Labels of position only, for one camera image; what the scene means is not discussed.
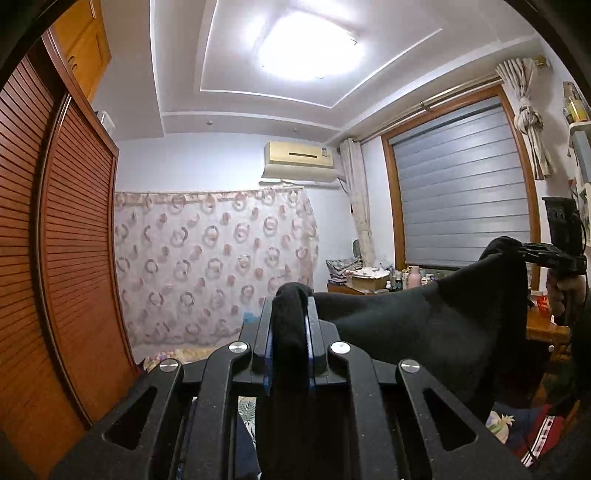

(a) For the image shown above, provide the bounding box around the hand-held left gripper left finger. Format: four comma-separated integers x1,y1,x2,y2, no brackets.
48,295,278,480

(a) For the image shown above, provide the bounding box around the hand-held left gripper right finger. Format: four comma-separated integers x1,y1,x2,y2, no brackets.
305,295,534,480

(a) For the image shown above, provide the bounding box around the black printed t-shirt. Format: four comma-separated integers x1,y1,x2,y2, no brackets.
254,236,531,480

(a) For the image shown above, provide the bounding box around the person's right hand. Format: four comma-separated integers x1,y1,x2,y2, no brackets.
546,271,586,319

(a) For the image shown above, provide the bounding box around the wooden sideboard cabinet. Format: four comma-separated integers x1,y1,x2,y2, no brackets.
327,282,575,370

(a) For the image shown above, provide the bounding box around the large cardboard box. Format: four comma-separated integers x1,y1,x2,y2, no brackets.
346,268,391,294

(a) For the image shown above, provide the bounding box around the floral blanket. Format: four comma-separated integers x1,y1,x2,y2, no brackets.
143,346,218,370

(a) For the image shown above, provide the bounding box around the grey window blind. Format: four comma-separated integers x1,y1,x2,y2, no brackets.
392,97,532,273

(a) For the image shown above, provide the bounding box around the cream knotted curtain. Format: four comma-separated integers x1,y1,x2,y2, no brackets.
496,58,555,181

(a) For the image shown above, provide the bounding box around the circle print sheer curtain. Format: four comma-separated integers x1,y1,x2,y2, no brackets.
113,187,320,347

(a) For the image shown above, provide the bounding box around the cream tied curtain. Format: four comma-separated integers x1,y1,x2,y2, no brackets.
339,137,375,268

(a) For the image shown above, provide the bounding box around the beige air conditioner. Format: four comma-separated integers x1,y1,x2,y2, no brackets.
261,141,345,183

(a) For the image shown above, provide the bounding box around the brown louvered wardrobe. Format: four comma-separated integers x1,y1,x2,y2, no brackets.
0,44,144,476

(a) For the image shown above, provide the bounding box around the square ceiling light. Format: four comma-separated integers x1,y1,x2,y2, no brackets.
256,9,361,81

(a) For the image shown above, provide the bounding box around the orange wooden upper cabinet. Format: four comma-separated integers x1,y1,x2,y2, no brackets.
53,0,112,107

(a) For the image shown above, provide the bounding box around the white wall shelf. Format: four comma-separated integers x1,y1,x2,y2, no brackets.
562,80,591,217

